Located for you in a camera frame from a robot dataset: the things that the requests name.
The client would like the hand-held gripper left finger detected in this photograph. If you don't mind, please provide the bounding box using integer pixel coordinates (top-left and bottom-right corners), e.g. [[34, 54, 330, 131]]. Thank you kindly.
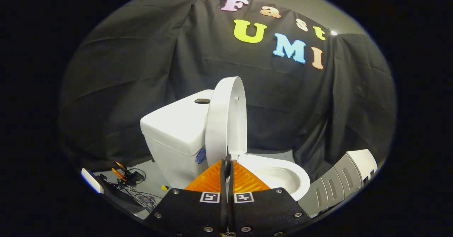
[[145, 154, 229, 237]]

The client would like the black backdrop cloth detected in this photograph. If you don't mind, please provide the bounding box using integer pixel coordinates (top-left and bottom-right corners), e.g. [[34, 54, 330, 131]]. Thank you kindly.
[[58, 0, 397, 182]]

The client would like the grey ribbed plastic panel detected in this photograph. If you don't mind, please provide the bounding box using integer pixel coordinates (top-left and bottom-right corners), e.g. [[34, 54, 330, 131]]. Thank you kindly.
[[298, 153, 364, 218]]

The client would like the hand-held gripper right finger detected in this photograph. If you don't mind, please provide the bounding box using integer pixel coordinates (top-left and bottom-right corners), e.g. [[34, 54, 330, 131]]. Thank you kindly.
[[228, 154, 312, 237]]

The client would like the orange and black tool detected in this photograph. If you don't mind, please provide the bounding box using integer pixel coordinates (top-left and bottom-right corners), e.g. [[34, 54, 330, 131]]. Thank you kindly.
[[113, 161, 144, 186]]

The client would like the white toilet lid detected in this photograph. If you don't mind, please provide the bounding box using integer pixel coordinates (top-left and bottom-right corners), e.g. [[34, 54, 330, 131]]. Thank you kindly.
[[205, 76, 247, 167]]

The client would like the white flat device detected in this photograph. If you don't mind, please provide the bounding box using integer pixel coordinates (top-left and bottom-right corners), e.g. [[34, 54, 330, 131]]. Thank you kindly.
[[81, 168, 104, 194]]

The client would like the tangle of black cables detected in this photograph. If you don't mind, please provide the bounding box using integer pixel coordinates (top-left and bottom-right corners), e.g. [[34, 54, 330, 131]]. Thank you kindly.
[[119, 184, 164, 211]]

